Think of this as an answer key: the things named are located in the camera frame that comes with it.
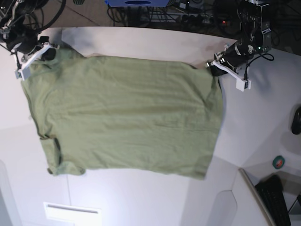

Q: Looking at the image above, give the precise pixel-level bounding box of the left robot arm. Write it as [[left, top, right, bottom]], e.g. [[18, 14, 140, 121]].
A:
[[209, 0, 272, 77]]

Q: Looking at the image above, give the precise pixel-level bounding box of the black power strip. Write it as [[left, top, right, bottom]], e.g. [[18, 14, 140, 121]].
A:
[[180, 14, 231, 26]]

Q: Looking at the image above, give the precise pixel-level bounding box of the blue box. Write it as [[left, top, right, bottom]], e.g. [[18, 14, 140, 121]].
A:
[[105, 0, 174, 7]]

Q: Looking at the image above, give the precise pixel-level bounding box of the black computer mouse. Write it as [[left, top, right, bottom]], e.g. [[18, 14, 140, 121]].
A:
[[291, 108, 301, 135]]

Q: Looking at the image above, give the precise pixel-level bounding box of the green t-shirt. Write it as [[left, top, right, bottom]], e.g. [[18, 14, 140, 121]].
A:
[[21, 48, 223, 180]]

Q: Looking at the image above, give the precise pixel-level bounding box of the green tape roll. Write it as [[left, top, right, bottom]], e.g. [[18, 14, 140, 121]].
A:
[[272, 155, 285, 170]]

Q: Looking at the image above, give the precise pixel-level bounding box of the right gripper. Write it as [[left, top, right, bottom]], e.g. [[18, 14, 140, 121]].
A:
[[4, 30, 56, 61]]

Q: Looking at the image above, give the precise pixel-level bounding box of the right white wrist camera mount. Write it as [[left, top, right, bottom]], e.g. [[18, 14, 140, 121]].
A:
[[14, 42, 60, 80]]

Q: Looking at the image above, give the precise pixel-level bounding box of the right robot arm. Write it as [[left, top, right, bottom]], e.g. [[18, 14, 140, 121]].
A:
[[0, 0, 66, 63]]

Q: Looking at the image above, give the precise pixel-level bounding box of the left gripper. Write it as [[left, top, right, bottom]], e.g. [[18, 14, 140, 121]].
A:
[[210, 40, 255, 77]]

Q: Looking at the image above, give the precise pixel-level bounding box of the black keyboard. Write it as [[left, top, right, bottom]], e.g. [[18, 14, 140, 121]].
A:
[[255, 175, 291, 226]]

